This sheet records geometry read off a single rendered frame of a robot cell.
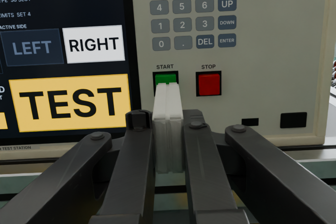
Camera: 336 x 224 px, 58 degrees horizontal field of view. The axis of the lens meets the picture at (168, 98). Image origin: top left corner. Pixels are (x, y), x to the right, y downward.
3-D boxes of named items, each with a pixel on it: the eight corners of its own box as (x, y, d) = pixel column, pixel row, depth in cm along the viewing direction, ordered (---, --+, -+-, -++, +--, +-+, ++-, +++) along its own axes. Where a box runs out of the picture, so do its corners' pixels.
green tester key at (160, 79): (176, 95, 27) (175, 75, 26) (156, 96, 27) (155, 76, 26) (176, 91, 28) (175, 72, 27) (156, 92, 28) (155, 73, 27)
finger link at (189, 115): (185, 147, 13) (256, 144, 13) (180, 109, 18) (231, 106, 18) (186, 178, 13) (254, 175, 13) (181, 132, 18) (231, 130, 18)
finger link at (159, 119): (170, 174, 15) (155, 175, 15) (169, 122, 22) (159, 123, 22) (167, 118, 14) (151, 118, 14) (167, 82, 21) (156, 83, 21)
